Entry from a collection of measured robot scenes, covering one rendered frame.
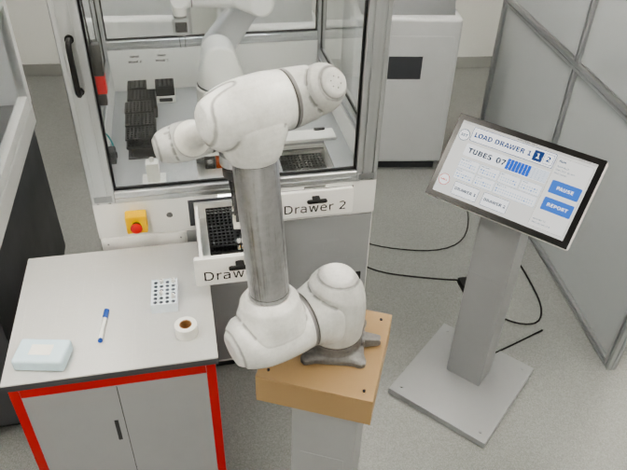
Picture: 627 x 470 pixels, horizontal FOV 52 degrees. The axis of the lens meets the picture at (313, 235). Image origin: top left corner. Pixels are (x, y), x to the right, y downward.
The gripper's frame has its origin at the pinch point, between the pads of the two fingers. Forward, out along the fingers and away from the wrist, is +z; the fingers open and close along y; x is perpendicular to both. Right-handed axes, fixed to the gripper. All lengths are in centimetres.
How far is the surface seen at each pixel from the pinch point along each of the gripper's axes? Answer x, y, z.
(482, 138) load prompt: -87, 11, -15
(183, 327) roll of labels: 20.6, -24.0, 22.9
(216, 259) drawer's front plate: 8.1, -10.8, 7.7
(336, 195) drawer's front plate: -38.4, 21.2, 9.7
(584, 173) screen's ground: -111, -16, -15
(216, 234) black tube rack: 6.9, 5.3, 10.0
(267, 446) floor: -5, -19, 100
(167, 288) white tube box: 24.8, -7.3, 20.6
